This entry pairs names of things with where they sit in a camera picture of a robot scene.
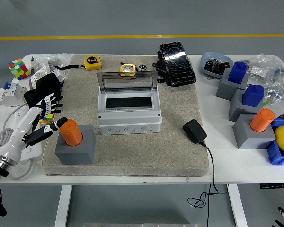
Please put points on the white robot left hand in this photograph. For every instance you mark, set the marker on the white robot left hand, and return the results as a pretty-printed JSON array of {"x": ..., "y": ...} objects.
[{"x": 16, "y": 139}]

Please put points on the orange cylinder battery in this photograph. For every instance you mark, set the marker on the orange cylinder battery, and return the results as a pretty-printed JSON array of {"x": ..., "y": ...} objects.
[
  {"x": 262, "y": 120},
  {"x": 71, "y": 133}
]

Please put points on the grey plastic junction box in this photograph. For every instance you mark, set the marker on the grey plastic junction box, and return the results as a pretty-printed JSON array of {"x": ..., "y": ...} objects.
[{"x": 130, "y": 123}]

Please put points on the smoky transparent box lid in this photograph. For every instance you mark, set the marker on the smoky transparent box lid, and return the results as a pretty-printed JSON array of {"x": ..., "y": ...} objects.
[{"x": 126, "y": 81}]

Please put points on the white power strip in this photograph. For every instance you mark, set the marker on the white power strip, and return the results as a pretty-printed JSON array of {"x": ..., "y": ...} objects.
[{"x": 33, "y": 152}]

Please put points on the black table control panel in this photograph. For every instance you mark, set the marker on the black table control panel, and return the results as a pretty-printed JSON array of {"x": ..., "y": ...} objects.
[{"x": 274, "y": 186}]

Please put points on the small colourful puzzle cube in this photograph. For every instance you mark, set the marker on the small colourful puzzle cube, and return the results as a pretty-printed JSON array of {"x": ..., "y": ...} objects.
[{"x": 47, "y": 119}]

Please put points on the white circuit breaker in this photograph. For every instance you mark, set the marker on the white circuit breaker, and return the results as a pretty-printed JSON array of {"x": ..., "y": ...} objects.
[{"x": 11, "y": 94}]

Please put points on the grey block with round hole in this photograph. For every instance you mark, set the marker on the grey block with round hole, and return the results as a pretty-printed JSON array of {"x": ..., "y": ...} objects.
[{"x": 75, "y": 153}]

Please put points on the blue plastic bin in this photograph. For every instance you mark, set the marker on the blue plastic bin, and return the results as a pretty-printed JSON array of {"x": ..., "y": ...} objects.
[{"x": 277, "y": 156}]

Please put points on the black cloth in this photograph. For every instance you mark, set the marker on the black cloth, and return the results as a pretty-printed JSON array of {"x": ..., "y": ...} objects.
[{"x": 46, "y": 86}]

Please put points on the white packaged card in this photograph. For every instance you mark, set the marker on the white packaged card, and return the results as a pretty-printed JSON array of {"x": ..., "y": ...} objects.
[{"x": 39, "y": 74}]

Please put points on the large colourful puzzle cube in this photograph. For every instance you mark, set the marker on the large colourful puzzle cube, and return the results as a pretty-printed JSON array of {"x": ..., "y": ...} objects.
[{"x": 19, "y": 69}]

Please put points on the thin dark pen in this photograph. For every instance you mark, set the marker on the thin dark pen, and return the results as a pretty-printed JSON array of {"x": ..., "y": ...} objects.
[{"x": 32, "y": 65}]

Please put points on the white table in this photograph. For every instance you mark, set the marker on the white table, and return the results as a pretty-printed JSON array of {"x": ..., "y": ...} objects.
[{"x": 227, "y": 165}]

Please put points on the small white electrical module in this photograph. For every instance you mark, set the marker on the small white electrical module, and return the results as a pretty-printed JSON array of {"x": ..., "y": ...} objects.
[{"x": 61, "y": 75}]

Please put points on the grey block holder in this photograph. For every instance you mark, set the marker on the grey block holder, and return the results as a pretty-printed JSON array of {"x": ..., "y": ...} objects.
[
  {"x": 251, "y": 140},
  {"x": 236, "y": 111},
  {"x": 224, "y": 91}
]

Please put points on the clear bag of metal parts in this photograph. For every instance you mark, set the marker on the clear bag of metal parts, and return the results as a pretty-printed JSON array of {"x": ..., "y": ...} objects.
[{"x": 54, "y": 60}]

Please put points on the small black part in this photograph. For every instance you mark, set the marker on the small black part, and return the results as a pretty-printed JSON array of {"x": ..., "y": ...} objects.
[{"x": 283, "y": 116}]

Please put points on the square yellow tape measure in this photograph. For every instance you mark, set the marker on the square yellow tape measure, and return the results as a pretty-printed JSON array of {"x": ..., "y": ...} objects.
[{"x": 92, "y": 63}]

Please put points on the black power adapter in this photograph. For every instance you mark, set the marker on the black power adapter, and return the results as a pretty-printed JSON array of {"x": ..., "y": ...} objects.
[{"x": 194, "y": 131}]

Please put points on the blue plastic block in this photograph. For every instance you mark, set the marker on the blue plastic block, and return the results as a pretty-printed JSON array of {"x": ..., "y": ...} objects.
[
  {"x": 237, "y": 73},
  {"x": 252, "y": 95}
]

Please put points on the beige fabric mat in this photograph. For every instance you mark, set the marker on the beige fabric mat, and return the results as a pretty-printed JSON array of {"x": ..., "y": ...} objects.
[{"x": 142, "y": 153}]

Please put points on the round yellow tape measure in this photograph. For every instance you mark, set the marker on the round yellow tape measure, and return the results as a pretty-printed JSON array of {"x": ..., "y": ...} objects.
[{"x": 127, "y": 68}]

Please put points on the clear bags of small parts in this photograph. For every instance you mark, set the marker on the clear bags of small parts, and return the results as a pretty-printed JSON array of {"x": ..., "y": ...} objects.
[{"x": 279, "y": 82}]

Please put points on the small black cylinder capacitor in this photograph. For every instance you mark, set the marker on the small black cylinder capacitor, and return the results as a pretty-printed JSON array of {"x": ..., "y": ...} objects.
[{"x": 143, "y": 67}]

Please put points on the small bag of white parts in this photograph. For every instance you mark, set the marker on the small bag of white parts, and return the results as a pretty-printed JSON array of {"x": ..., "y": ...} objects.
[{"x": 258, "y": 71}]

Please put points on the dark electronic components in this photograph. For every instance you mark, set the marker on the dark electronic components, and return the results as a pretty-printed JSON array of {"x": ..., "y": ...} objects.
[{"x": 216, "y": 66}]

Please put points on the light blue dish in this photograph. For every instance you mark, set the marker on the light blue dish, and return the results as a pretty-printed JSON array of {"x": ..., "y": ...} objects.
[{"x": 204, "y": 65}]

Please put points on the black foot pedal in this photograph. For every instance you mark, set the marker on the black foot pedal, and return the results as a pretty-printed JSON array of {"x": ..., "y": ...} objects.
[{"x": 180, "y": 66}]

